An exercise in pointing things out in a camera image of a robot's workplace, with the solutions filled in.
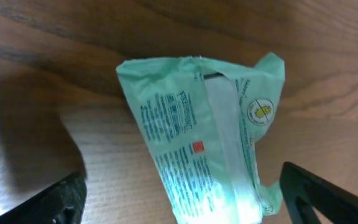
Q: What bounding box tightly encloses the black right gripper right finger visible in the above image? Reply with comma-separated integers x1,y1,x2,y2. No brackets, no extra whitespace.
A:
279,162,358,224

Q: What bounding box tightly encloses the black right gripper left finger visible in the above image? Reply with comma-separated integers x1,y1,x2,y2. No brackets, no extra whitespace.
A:
0,172,87,224

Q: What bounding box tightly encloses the light blue wipes pack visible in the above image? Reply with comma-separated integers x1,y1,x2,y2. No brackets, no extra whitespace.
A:
116,53,285,223

